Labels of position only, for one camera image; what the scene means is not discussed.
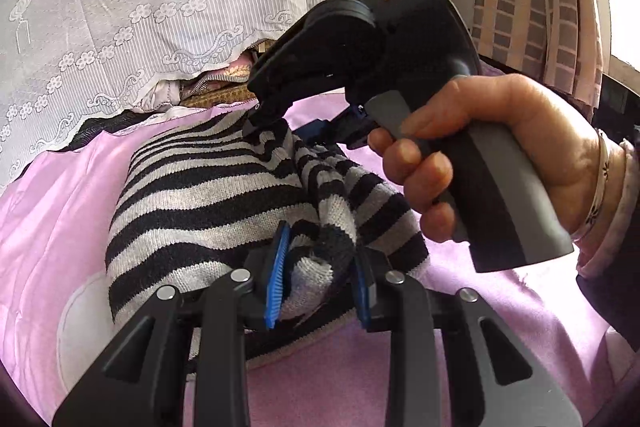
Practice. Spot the pink blanket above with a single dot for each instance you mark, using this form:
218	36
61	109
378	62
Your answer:
60	217

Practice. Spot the dark cloth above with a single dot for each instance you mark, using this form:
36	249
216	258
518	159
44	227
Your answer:
95	132

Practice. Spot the black grey striped knit sweater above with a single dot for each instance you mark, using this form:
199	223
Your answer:
200	187

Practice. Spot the pink zippered garment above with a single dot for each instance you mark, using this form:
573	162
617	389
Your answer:
220	77

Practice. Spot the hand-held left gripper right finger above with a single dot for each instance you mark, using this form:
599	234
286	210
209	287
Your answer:
362	292

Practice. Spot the white crumpled cloth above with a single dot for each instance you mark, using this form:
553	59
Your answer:
160	94

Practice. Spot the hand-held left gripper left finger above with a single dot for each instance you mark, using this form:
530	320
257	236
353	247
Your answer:
277	272

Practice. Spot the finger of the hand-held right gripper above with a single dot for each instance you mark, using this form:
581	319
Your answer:
320	129
280	77

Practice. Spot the person's right hand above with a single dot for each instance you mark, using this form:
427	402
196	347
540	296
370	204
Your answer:
540	142

